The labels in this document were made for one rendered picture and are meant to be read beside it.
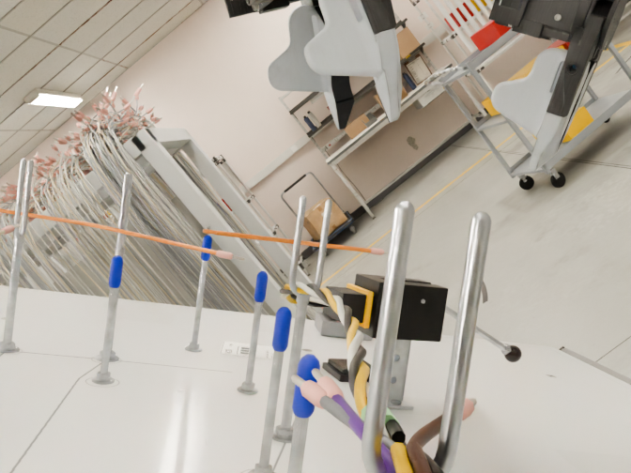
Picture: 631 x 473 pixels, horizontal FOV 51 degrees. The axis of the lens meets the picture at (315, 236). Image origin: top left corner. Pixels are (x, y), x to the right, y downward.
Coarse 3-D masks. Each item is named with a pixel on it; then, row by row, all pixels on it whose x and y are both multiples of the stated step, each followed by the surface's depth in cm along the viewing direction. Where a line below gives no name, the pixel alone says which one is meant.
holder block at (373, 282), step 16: (368, 288) 47; (416, 288) 47; (432, 288) 47; (416, 304) 47; (432, 304) 47; (400, 320) 47; (416, 320) 47; (432, 320) 48; (400, 336) 47; (416, 336) 47; (432, 336) 48
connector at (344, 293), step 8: (328, 288) 48; (336, 288) 47; (344, 288) 48; (344, 296) 45; (352, 296) 46; (360, 296) 46; (344, 304) 45; (352, 304) 46; (360, 304) 46; (328, 312) 47; (352, 312) 46; (360, 312) 46; (360, 320) 46
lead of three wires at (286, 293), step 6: (282, 288) 42; (288, 288) 39; (282, 294) 42; (288, 294) 40; (294, 294) 44; (288, 300) 44; (294, 300) 44; (312, 300) 46; (318, 300) 46; (312, 306) 46; (318, 306) 46; (324, 306) 46
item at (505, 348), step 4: (424, 300) 47; (448, 308) 50; (448, 312) 50; (452, 312) 50; (452, 316) 50; (456, 316) 50; (476, 328) 51; (480, 328) 51; (476, 332) 51; (480, 332) 51; (484, 332) 51; (484, 336) 51; (488, 336) 52; (488, 340) 52; (492, 340) 52; (496, 340) 52; (496, 344) 52; (500, 344) 52; (504, 344) 52; (508, 344) 52; (500, 348) 52; (504, 348) 52; (508, 348) 52; (504, 352) 52; (508, 352) 52
